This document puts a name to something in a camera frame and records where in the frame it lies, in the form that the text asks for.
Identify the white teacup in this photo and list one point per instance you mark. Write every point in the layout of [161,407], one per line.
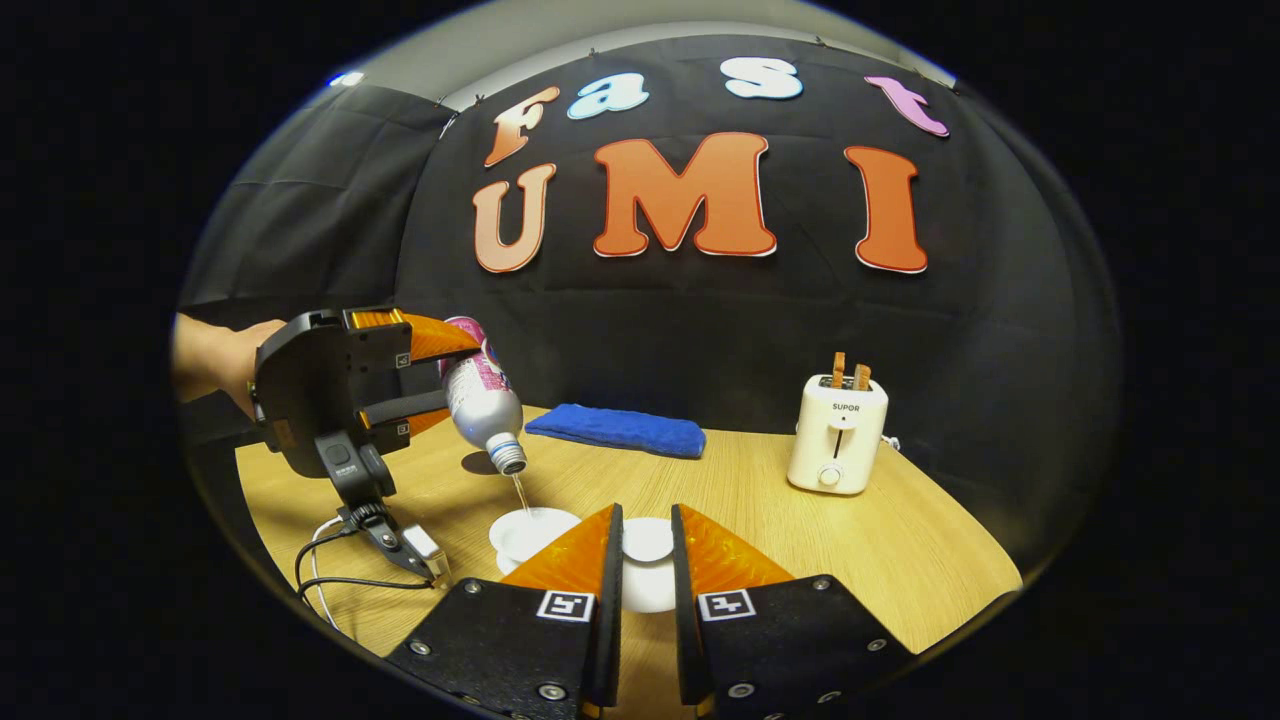
[530,528]

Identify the ceiling light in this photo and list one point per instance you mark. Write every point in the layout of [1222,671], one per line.
[347,78]

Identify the white saucer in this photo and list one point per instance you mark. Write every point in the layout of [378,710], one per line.
[505,563]

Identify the white teacup lid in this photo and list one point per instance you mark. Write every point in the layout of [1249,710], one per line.
[648,540]

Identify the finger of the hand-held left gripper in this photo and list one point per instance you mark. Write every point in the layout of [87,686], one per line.
[400,418]
[390,340]

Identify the blue folded cloth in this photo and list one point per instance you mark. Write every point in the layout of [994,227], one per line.
[620,430]

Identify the brown toast slice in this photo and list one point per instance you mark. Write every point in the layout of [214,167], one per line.
[861,377]
[838,368]

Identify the black backdrop cloth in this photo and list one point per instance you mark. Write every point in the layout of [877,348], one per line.
[700,330]

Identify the cream toaster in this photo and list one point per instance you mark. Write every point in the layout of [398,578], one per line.
[835,440]

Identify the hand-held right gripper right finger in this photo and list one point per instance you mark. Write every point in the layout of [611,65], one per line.
[730,640]

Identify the silver water bottle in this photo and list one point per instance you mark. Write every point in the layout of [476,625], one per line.
[480,400]

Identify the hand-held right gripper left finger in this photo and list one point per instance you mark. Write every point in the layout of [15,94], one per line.
[565,640]

